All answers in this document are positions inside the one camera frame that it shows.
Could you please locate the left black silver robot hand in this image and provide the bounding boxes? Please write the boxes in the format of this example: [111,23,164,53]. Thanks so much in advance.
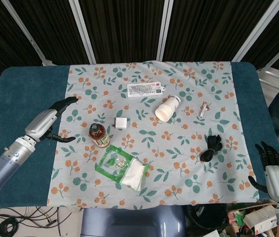
[24,96,79,144]

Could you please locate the brown tea plastic bottle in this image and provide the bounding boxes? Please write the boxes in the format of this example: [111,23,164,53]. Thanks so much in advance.
[88,123,111,149]

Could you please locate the teal table cover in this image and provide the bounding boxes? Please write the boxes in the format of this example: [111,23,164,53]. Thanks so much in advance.
[0,61,279,208]

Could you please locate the white red carton box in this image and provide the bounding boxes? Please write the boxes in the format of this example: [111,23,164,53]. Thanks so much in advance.
[243,205,278,235]

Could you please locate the brown cardboard box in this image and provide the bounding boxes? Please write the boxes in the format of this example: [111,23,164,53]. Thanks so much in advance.
[224,199,279,237]

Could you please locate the black cloth bundle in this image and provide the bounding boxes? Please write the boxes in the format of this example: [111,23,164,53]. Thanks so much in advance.
[200,134,223,163]

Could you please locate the white power adapter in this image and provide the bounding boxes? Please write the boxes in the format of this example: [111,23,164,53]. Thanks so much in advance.
[112,117,128,130]

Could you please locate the black waste bin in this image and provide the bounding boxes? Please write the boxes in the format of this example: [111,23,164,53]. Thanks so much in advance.
[185,204,229,233]

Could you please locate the green plastic tissue bag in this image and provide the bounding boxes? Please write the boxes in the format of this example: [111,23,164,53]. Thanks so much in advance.
[95,145,151,193]

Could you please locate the white flat printed package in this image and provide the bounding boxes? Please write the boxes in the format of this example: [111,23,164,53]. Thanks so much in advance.
[127,82,166,98]

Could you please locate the floral tablecloth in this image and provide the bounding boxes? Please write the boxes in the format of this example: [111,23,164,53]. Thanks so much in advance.
[47,60,261,210]

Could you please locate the white paper cup stack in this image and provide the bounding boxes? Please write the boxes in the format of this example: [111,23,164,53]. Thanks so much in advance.
[155,95,181,122]

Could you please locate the black pleated partition panel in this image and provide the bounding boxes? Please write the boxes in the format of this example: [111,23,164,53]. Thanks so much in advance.
[0,0,279,82]

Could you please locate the blue-grey robot torso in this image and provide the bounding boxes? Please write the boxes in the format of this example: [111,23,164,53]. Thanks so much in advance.
[80,205,187,237]

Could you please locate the white partition frame post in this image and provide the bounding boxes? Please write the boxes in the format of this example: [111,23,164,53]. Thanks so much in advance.
[1,0,53,66]
[68,0,97,64]
[157,0,175,62]
[232,0,279,63]

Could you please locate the black floor cables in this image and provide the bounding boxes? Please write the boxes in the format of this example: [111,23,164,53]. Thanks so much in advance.
[0,206,81,237]

